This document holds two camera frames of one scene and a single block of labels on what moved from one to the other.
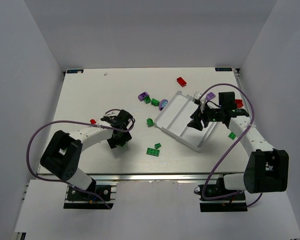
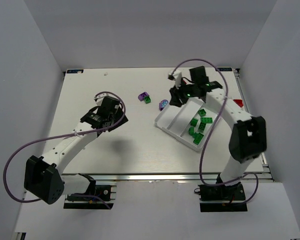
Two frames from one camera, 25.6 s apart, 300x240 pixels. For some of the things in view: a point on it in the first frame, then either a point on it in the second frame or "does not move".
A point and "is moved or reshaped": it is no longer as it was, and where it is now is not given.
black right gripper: [203, 117] → [176, 97]
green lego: [147, 99] does not move
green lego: [150, 122] is moved or reshaped
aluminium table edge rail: [149, 177] does not move
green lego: [232, 135] is moved or reshaped
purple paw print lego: [162, 103] does not move
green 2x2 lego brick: [124, 146] is moved or reshaped
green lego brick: [155, 102] is moved or reshaped
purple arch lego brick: [141, 96] does not move
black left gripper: [117, 139] → [117, 121]
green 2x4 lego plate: [153, 151] is moved or reshaped
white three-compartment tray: [174, 119] does not move
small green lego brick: [157, 145] → [196, 141]
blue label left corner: [74, 71] does not move
